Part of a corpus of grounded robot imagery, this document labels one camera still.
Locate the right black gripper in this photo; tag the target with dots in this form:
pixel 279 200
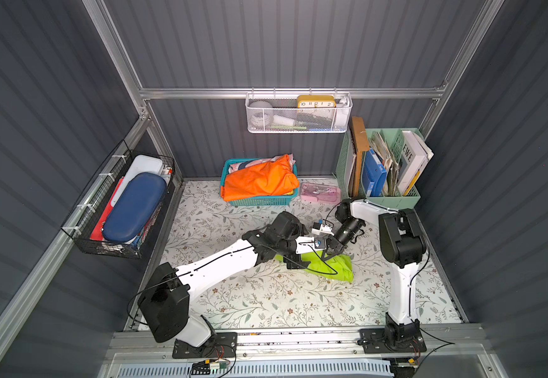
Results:
pixel 333 246

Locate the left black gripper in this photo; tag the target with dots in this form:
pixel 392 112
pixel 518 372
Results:
pixel 298 261

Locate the lime green shorts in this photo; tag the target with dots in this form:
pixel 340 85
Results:
pixel 336 268

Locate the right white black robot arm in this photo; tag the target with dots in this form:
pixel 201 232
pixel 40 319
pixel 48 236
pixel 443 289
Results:
pixel 402 245

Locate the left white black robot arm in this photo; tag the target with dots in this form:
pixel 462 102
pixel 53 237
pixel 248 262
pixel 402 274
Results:
pixel 166 301

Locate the white tape roll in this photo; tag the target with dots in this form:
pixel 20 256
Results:
pixel 260 114

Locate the teal plastic laundry basket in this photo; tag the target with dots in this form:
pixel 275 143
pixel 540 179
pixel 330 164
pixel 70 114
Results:
pixel 281 200

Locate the pink pouch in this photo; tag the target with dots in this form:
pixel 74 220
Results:
pixel 320 193

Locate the floral table mat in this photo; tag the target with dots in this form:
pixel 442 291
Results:
pixel 270 295

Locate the orange garment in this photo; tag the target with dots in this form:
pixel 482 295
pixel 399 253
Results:
pixel 259 178

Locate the blue folder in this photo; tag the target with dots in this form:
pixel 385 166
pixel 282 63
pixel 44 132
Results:
pixel 374 175

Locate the brown cardboard board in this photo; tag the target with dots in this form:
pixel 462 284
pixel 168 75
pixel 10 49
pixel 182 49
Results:
pixel 361 146

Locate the white book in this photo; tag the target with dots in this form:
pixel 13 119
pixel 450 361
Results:
pixel 414 158

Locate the mint green file organizer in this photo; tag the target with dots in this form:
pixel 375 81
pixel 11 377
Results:
pixel 393 138

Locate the yellow clock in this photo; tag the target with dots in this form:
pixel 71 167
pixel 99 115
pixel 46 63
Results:
pixel 316 101

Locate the navy blue case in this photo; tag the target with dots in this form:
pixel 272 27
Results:
pixel 134 208

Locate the white tray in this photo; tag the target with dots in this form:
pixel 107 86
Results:
pixel 141 164

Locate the red folder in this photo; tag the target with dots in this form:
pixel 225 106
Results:
pixel 96 234

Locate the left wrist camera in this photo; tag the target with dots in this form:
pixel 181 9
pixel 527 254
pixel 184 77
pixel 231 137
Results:
pixel 309 244

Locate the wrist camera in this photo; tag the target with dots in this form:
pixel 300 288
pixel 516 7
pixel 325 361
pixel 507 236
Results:
pixel 309 244
pixel 321 228

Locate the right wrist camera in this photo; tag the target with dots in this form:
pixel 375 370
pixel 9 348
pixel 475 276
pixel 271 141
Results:
pixel 321 228

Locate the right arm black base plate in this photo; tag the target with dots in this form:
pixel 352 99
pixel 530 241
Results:
pixel 373 340

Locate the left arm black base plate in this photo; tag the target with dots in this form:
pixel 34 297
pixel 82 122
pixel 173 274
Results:
pixel 221 344

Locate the white wire wall basket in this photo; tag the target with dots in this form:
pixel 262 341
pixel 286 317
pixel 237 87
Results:
pixel 287 118

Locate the black wire side basket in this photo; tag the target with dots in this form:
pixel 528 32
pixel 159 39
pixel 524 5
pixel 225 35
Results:
pixel 85 215

